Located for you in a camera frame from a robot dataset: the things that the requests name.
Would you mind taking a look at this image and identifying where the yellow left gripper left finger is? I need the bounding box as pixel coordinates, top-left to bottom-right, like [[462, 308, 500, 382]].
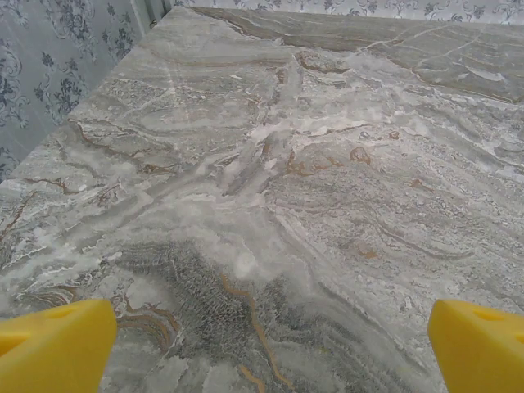
[[0, 299, 118, 393]]

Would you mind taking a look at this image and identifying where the aluminium corner post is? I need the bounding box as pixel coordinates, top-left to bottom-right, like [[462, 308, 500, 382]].
[[134, 0, 169, 40]]

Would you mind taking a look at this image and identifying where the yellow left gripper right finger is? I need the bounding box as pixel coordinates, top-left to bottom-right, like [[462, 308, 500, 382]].
[[428, 298, 524, 393]]

